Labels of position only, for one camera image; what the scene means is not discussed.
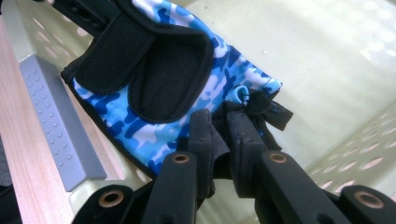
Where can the blue camouflage black glove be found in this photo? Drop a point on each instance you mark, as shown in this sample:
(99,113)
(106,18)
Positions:
(162,77)

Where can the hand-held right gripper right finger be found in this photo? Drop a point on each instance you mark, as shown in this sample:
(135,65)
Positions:
(246,146)

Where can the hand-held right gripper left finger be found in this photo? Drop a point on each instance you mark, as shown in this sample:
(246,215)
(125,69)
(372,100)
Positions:
(200,140)

